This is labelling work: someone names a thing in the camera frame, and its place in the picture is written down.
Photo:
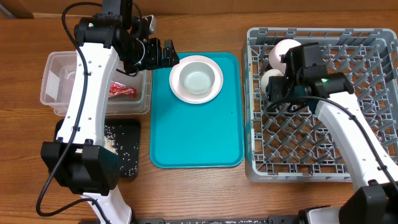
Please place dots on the cardboard wall panel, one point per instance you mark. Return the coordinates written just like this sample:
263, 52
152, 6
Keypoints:
26, 8

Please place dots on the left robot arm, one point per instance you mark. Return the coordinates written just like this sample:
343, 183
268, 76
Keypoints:
72, 158

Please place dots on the white rice pile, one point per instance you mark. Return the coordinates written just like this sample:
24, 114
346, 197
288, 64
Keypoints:
123, 140

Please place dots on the grey bowl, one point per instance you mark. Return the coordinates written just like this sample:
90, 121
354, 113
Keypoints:
197, 77

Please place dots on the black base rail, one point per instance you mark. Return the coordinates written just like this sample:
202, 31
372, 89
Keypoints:
273, 219

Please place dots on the small pink-white bowl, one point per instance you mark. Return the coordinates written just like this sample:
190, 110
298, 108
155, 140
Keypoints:
280, 49

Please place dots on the grey dishwasher rack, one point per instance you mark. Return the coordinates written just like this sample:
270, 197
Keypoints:
287, 145

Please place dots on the red foil wrapper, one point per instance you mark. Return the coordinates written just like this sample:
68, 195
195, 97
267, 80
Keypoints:
118, 89

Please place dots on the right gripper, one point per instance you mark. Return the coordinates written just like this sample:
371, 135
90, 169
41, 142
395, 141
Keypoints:
277, 88

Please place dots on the clear plastic bin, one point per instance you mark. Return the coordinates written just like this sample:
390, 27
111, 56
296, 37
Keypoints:
58, 80

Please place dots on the large white plate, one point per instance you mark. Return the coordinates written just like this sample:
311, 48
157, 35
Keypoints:
184, 95

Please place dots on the black plastic tray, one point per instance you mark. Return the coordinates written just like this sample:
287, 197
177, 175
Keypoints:
107, 157

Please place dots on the pale green cup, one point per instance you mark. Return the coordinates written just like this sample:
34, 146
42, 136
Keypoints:
266, 77

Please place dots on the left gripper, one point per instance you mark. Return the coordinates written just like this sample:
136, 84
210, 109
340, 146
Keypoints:
156, 60

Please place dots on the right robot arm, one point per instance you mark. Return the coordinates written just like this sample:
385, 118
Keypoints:
330, 96

